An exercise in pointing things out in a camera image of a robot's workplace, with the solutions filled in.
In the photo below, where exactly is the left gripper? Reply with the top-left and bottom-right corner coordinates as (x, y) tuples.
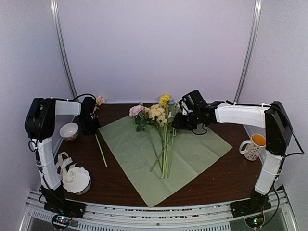
(78, 115), (101, 136)

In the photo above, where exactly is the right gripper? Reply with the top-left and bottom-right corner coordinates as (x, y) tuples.
(173, 110), (201, 130)

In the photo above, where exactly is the yellow fake flower stem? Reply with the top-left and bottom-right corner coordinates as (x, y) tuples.
(159, 94), (171, 179)

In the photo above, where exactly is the cream fake flower bunch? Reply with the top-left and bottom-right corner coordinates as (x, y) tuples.
(144, 104), (169, 178)

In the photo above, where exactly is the pink fake flower stem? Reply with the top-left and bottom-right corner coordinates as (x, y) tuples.
(129, 102), (167, 172)

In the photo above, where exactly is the green wrapping paper sheet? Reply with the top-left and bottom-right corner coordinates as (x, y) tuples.
(100, 116), (232, 207)

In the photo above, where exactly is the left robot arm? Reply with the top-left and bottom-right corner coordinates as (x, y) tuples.
(25, 93), (100, 190)

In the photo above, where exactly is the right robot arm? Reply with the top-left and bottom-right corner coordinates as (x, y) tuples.
(172, 90), (293, 213)

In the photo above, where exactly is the peach fake flower stem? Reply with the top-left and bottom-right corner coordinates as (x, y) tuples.
(93, 95), (108, 168)

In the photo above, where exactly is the small white bowl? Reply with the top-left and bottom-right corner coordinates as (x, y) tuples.
(59, 122), (79, 141)

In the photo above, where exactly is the white ribbon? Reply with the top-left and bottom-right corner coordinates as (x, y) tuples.
(55, 152), (73, 180)

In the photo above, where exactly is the white scalloped dish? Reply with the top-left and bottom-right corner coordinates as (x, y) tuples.
(62, 167), (91, 195)

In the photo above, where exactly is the white patterned mug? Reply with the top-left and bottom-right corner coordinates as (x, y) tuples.
(239, 134), (266, 161)

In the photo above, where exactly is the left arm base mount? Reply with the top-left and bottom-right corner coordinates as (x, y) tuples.
(41, 186), (86, 218)

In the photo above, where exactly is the front aluminium rail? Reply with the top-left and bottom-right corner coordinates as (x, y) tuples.
(19, 190), (299, 231)

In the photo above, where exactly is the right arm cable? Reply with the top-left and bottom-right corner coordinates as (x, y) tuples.
(270, 129), (305, 215)

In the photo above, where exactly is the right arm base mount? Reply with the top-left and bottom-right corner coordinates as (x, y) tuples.
(230, 190), (271, 229)

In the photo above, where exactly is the left aluminium frame post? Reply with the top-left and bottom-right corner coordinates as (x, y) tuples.
(50, 0), (77, 97)

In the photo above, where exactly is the aluminium corner frame post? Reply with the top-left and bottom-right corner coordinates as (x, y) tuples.
(234, 0), (263, 103)

